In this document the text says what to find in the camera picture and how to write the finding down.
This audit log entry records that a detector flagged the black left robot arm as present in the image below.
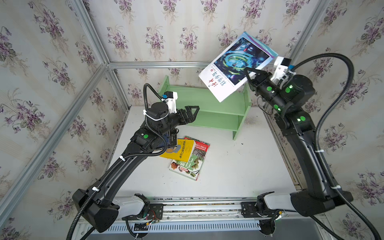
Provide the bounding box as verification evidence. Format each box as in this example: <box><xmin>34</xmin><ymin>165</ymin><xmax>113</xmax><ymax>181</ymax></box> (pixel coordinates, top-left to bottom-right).
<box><xmin>67</xmin><ymin>102</ymin><xmax>200</xmax><ymax>240</ymax></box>

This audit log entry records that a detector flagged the white blue swirl book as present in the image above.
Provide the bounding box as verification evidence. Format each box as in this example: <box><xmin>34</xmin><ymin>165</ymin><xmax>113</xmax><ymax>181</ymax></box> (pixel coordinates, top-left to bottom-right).
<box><xmin>199</xmin><ymin>32</ymin><xmax>279</xmax><ymax>103</ymax></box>

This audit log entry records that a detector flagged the green wooden bookshelf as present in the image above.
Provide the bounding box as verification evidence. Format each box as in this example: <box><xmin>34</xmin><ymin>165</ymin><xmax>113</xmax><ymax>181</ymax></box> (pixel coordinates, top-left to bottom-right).
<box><xmin>159</xmin><ymin>76</ymin><xmax>252</xmax><ymax>140</ymax></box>

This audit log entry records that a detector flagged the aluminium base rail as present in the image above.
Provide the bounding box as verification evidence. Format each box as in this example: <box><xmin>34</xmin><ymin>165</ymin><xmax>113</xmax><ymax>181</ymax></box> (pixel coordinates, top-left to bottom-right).
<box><xmin>76</xmin><ymin>196</ymin><xmax>326</xmax><ymax>224</ymax></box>

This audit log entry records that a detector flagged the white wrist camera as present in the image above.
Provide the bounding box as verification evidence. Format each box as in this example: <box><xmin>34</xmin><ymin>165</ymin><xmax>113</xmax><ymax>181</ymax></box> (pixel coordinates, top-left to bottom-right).
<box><xmin>270</xmin><ymin>56</ymin><xmax>296</xmax><ymax>84</ymax></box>
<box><xmin>162</xmin><ymin>91</ymin><xmax>178</xmax><ymax>114</ymax></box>

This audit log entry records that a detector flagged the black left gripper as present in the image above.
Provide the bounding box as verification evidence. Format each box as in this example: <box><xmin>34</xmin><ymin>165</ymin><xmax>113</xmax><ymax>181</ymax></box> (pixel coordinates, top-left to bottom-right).
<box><xmin>157</xmin><ymin>103</ymin><xmax>198</xmax><ymax>137</ymax></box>

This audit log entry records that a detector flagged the green red nature book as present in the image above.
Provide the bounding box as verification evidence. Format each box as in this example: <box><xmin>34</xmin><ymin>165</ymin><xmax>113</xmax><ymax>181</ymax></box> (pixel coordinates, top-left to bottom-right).
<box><xmin>169</xmin><ymin>136</ymin><xmax>211</xmax><ymax>181</ymax></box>

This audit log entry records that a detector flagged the aluminium frame top bar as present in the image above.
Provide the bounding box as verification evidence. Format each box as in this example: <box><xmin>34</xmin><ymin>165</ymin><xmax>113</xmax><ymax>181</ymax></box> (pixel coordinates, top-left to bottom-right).
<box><xmin>107</xmin><ymin>61</ymin><xmax>211</xmax><ymax>69</ymax></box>

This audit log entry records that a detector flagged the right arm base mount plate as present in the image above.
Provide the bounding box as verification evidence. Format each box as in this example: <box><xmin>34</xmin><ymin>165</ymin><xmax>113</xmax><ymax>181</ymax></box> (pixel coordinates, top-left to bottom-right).
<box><xmin>241</xmin><ymin>202</ymin><xmax>260</xmax><ymax>218</ymax></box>

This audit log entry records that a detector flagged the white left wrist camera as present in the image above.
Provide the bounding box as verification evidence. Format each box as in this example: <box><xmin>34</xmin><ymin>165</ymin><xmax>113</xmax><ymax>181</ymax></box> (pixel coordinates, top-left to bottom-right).
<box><xmin>162</xmin><ymin>91</ymin><xmax>178</xmax><ymax>114</ymax></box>

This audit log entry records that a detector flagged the yellow book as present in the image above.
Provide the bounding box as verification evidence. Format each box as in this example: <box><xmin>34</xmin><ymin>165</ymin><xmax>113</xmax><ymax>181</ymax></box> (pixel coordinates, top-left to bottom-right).
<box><xmin>160</xmin><ymin>139</ymin><xmax>196</xmax><ymax>162</ymax></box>

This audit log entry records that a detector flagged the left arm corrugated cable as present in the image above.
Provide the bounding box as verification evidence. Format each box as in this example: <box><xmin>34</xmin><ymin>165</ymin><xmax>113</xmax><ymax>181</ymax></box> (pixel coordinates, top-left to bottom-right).
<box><xmin>65</xmin><ymin>83</ymin><xmax>169</xmax><ymax>240</ymax></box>

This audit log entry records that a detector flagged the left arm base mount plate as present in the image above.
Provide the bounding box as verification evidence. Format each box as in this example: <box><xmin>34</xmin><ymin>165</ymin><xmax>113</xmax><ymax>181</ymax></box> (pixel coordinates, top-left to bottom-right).
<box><xmin>140</xmin><ymin>204</ymin><xmax>164</xmax><ymax>220</ymax></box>

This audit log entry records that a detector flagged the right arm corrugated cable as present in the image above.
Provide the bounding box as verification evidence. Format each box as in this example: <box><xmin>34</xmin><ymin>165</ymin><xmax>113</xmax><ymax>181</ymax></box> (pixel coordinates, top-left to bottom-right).
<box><xmin>289</xmin><ymin>53</ymin><xmax>382</xmax><ymax>240</ymax></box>

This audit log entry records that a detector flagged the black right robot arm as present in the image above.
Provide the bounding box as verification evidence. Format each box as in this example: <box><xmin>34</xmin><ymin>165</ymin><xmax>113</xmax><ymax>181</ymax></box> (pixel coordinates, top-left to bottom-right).
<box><xmin>244</xmin><ymin>68</ymin><xmax>354</xmax><ymax>217</ymax></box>

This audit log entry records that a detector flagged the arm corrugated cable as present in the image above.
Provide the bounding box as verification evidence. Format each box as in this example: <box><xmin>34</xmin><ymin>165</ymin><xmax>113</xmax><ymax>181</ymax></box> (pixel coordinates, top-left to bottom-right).
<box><xmin>289</xmin><ymin>53</ymin><xmax>382</xmax><ymax>240</ymax></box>
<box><xmin>65</xmin><ymin>83</ymin><xmax>169</xmax><ymax>240</ymax></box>

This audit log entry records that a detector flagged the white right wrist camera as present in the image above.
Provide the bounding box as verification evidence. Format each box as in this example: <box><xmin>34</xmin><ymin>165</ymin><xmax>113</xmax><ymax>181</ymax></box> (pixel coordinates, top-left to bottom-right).
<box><xmin>270</xmin><ymin>56</ymin><xmax>296</xmax><ymax>84</ymax></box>

